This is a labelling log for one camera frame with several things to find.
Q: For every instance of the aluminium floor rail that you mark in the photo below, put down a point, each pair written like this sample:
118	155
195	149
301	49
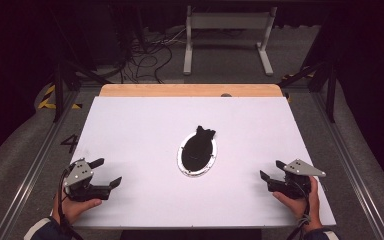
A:
353	173
33	173

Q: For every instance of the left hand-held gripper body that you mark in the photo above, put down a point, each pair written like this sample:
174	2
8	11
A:
78	175

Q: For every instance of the black metal stand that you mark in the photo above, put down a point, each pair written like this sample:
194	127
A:
330	90
59	86

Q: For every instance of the person's left hand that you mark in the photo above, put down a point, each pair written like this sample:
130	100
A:
75	208

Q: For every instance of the black felt cover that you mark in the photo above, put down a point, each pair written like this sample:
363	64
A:
198	151

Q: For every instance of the person's right hand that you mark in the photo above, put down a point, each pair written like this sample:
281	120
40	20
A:
298	208

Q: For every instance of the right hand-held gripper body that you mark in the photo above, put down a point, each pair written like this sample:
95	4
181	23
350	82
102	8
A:
296	180

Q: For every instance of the white metal stand frame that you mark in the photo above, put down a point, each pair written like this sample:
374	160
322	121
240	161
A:
228	20

